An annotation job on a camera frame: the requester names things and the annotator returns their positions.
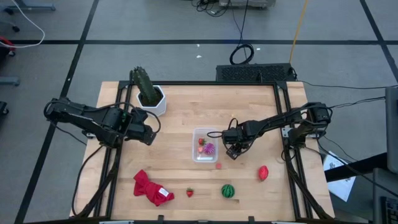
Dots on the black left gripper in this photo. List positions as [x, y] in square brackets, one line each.
[138, 132]

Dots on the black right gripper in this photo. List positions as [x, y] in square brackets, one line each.
[237, 135]

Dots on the small red fruit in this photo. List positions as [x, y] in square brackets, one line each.
[218, 166]

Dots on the purple spiky ball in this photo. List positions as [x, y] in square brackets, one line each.
[209, 148]

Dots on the red oval fruit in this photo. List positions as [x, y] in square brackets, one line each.
[263, 173]

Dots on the red strawberry long green stem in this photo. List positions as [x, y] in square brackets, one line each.
[201, 142]

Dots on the small pale pink fruit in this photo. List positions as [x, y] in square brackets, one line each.
[200, 149]

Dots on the green watermelon ball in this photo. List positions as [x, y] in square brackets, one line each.
[228, 191]

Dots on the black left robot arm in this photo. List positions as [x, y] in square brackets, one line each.
[90, 119]

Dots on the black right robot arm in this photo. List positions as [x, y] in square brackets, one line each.
[280, 119]

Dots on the clear plastic tupperware container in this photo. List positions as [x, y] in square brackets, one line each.
[205, 133]

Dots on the white hexagonal planter pot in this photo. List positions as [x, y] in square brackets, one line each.
[158, 107]

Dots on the red cloth with white label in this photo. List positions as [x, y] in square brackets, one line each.
[149, 188]

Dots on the silver mounting plate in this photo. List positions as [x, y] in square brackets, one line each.
[88, 135]
[285, 132]

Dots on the green cactus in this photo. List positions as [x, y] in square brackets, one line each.
[144, 85]

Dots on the red strawberry with leaves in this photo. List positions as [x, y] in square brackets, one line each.
[190, 193]

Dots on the black table clamp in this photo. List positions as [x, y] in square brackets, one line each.
[160, 218]
[251, 219]

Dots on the black mesh box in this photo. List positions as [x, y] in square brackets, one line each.
[255, 73]

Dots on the aluminium bar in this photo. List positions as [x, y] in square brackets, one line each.
[283, 222]
[116, 222]

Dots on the white paper sheet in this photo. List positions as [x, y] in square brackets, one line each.
[342, 188]

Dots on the black desk beam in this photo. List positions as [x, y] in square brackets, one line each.
[357, 166]

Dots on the grey device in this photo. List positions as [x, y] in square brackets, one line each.
[248, 3]

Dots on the black caster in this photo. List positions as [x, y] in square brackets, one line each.
[3, 107]

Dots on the grey table foot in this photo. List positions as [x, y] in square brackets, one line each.
[31, 7]
[9, 81]

